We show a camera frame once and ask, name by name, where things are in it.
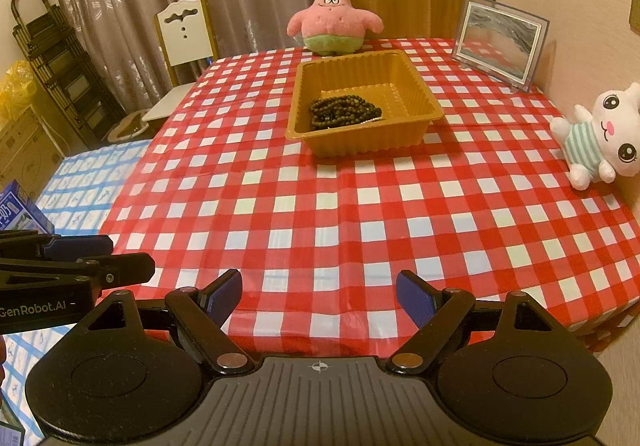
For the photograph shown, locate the black folding rack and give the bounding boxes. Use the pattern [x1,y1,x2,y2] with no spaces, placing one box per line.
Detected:
[11,0,128,150]

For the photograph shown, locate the gold plastic tray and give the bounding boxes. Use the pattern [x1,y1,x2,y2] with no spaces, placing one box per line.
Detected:
[285,50,445,159]

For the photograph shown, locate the red checkered tablecloth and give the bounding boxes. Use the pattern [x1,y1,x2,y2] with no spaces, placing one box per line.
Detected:
[97,37,640,357]

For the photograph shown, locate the white wooden chair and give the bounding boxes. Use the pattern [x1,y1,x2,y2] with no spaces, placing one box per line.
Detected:
[141,0,217,132]

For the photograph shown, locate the dark bead necklace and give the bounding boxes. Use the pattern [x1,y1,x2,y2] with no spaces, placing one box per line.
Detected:
[309,98,373,131]
[312,95,385,119]

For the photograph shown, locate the clear sand art frame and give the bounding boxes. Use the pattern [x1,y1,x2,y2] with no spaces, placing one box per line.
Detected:
[451,0,550,94]

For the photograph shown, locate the yellow plastic bag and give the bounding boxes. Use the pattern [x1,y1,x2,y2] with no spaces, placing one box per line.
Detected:
[0,60,40,123]

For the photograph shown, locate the pink starfish plush toy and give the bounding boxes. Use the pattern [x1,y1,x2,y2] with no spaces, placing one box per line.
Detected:
[286,0,385,56]

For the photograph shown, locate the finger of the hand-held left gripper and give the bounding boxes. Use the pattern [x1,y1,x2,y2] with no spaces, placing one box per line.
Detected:
[0,253,157,288]
[0,232,115,261]

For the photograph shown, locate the white cat plush toy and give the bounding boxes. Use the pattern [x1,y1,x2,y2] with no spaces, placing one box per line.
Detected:
[550,82,640,191]

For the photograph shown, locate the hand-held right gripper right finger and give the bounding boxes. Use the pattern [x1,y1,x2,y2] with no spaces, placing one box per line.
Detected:
[387,271,583,375]

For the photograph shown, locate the blue patterned cloth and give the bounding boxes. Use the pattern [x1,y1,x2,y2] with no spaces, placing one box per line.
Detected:
[0,138,157,446]

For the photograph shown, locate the blue printed box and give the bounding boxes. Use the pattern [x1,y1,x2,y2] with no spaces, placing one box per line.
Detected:
[0,421,23,446]
[0,180,56,233]

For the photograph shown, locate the cardboard box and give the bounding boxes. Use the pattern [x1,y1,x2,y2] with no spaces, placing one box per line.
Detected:
[0,105,66,199]

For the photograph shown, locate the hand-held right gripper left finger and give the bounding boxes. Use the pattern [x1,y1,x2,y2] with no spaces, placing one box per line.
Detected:
[75,270,256,375]

